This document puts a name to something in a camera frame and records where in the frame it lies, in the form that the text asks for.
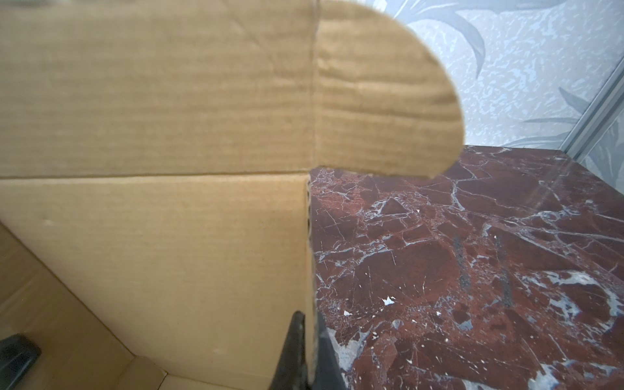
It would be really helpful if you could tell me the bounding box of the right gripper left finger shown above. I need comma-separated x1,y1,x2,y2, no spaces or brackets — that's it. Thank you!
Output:
269,311,307,390

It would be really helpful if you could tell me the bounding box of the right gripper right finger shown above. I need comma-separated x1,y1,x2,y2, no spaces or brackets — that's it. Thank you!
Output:
311,314,347,390

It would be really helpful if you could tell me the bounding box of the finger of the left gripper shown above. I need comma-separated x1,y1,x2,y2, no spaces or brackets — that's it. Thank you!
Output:
1,334,42,390

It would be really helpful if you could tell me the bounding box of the aluminium frame structure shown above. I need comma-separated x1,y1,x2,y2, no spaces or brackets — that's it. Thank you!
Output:
561,59,623,163

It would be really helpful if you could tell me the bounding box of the brown cardboard box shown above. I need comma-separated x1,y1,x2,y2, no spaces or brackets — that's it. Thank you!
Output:
1,1,464,389

